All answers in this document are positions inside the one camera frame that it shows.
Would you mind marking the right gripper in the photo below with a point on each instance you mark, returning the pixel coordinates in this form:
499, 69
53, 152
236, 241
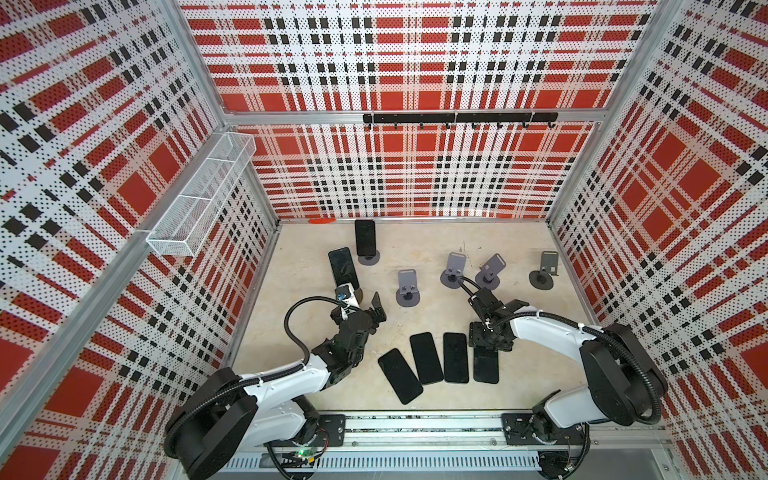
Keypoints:
474, 337

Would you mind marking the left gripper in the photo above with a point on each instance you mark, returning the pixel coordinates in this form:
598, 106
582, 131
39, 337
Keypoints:
378, 311

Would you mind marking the black phone with pink edge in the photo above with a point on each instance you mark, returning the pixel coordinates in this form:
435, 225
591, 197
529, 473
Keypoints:
455, 358

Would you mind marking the blue-edged phone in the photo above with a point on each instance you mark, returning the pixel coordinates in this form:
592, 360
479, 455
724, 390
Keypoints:
425, 355

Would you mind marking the black phone with white sticker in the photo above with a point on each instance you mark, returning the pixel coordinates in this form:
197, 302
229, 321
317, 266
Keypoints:
401, 377

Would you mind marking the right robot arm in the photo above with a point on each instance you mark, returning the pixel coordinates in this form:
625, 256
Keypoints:
623, 384

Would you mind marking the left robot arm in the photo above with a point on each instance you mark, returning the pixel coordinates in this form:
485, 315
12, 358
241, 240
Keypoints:
229, 410

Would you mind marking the grey centre phone stand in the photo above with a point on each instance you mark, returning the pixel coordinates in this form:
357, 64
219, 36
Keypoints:
407, 294

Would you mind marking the grey stand of blue phone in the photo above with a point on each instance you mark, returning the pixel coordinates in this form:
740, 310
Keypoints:
488, 275

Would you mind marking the grey stand at back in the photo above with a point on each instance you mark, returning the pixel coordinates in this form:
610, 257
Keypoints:
369, 260

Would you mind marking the dark grey far-right phone stand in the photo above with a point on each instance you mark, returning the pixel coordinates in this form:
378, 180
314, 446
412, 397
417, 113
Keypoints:
543, 278

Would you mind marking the red marker pen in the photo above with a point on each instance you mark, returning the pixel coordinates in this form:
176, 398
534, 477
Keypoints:
321, 221

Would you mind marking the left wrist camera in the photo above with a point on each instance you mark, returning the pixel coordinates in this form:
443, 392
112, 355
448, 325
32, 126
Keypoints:
339, 294

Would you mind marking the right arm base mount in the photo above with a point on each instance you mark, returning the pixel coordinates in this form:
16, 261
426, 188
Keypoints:
535, 428

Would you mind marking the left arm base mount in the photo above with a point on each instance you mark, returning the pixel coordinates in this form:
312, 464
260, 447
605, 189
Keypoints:
299, 457

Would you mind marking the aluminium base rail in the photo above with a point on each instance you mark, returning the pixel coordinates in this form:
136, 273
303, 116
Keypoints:
470, 443

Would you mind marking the white wire mesh basket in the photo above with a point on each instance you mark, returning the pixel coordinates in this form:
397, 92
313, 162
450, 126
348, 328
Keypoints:
185, 225

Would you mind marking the black hook rail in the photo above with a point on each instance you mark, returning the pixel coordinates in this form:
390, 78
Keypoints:
523, 118

